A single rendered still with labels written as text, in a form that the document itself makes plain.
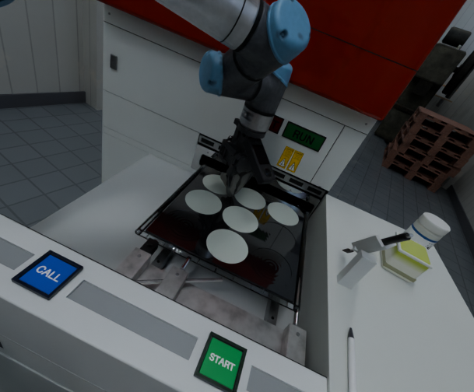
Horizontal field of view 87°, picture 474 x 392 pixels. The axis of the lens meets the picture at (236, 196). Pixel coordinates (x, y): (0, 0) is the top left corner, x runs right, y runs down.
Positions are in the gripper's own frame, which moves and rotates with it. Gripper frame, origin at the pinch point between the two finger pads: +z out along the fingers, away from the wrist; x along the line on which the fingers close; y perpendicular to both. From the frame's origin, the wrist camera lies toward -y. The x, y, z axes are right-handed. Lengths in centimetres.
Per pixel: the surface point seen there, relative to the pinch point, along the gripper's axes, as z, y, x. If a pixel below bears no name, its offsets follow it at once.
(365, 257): -13.7, -34.8, -0.3
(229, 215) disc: 1.3, -5.8, 4.7
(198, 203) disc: 1.3, 0.6, 10.6
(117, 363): -3.3, -26.9, 39.3
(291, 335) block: 0.4, -36.2, 12.9
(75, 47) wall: 36, 270, -15
